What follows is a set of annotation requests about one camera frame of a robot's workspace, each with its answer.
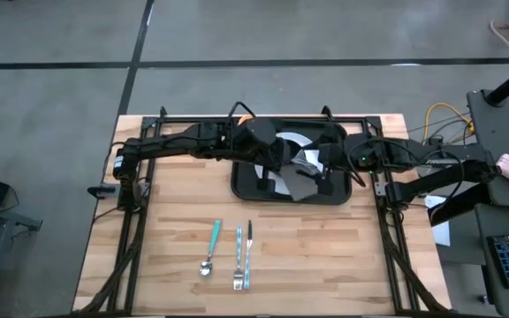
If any white round plate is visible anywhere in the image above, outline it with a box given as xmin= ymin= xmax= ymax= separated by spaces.
xmin=254 ymin=131 xmax=326 ymax=196

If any black plastic tray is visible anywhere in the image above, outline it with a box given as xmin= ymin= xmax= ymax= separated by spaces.
xmin=231 ymin=118 xmax=353 ymax=206

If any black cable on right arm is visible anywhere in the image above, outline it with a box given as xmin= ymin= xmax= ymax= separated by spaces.
xmin=346 ymin=135 xmax=422 ymax=178

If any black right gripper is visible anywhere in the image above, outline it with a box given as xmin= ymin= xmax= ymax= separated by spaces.
xmin=303 ymin=140 xmax=351 ymax=196

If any thin black cable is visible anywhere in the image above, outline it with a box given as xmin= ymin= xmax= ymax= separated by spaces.
xmin=101 ymin=140 xmax=127 ymax=189

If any yellow cable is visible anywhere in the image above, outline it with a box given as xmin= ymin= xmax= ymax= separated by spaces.
xmin=422 ymin=102 xmax=475 ymax=143

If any black cable loop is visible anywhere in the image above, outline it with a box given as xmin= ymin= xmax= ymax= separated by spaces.
xmin=226 ymin=101 xmax=259 ymax=133

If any spoon with teal handle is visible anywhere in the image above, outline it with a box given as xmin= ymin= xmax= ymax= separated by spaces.
xmin=199 ymin=219 xmax=223 ymax=278

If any knife with teal patterned handle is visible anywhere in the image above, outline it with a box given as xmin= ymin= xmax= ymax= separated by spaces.
xmin=243 ymin=219 xmax=255 ymax=291

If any fork with teal patterned handle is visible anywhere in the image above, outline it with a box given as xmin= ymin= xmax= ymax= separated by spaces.
xmin=232 ymin=225 xmax=245 ymax=292

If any white paper sheet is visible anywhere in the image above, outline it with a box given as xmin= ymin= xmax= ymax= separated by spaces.
xmin=424 ymin=193 xmax=452 ymax=247

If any gray desk surface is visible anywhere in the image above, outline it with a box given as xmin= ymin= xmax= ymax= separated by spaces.
xmin=474 ymin=176 xmax=509 ymax=318

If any gray equipment cart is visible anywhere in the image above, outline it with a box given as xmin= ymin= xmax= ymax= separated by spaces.
xmin=466 ymin=87 xmax=509 ymax=165

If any gray cloth napkin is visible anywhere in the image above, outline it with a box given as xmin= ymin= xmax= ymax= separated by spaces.
xmin=279 ymin=148 xmax=323 ymax=202

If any person's shoe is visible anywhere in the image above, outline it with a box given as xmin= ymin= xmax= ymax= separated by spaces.
xmin=489 ymin=18 xmax=509 ymax=49

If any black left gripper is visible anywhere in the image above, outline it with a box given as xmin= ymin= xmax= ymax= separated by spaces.
xmin=232 ymin=117 xmax=298 ymax=192

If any black metal table frame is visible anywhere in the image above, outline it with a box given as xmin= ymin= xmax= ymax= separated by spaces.
xmin=75 ymin=105 xmax=451 ymax=317

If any small black table-level camera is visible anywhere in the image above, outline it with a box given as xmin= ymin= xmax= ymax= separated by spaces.
xmin=87 ymin=184 xmax=118 ymax=200

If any black angled bar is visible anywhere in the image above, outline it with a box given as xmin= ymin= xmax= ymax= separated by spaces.
xmin=429 ymin=183 xmax=492 ymax=227

